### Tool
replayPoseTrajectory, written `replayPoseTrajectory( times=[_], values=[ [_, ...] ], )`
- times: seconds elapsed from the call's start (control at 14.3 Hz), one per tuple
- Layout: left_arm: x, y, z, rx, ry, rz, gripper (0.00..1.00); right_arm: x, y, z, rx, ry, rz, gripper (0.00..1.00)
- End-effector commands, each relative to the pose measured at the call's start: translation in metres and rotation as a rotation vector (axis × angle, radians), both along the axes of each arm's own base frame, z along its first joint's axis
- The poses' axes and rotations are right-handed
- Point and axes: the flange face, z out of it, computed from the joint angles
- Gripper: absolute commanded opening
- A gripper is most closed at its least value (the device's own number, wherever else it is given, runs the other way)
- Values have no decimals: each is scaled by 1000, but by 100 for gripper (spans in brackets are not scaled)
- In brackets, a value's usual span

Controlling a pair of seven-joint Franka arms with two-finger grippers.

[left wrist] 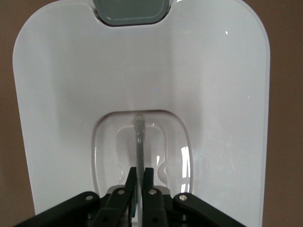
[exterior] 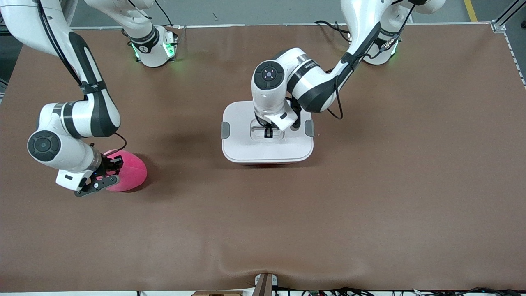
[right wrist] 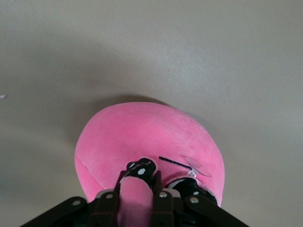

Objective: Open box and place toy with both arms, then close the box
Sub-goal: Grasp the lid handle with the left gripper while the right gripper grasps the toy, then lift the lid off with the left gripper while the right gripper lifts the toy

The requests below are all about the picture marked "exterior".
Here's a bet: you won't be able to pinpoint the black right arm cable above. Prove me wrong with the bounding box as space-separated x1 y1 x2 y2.
35 0 128 157

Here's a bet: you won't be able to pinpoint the aluminium frame post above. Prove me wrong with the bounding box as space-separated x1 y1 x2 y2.
491 0 526 31

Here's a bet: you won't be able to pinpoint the white box lid grey clips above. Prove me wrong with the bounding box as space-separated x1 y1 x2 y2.
221 100 315 162

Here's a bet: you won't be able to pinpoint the pink plush toy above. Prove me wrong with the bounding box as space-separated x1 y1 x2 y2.
97 150 148 192

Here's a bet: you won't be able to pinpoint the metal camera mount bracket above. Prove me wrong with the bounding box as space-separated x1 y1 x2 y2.
254 272 278 296

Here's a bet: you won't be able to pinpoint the pink translucent plastic box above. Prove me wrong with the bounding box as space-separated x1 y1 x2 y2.
236 158 302 165

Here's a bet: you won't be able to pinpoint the black base power cable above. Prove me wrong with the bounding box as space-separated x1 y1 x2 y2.
314 20 350 42
154 0 174 28

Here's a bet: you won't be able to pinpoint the brown table mat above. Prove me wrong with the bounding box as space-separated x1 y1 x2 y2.
0 24 526 292

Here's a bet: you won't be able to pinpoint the white table edge rail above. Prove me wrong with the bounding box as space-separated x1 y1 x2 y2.
70 21 526 89

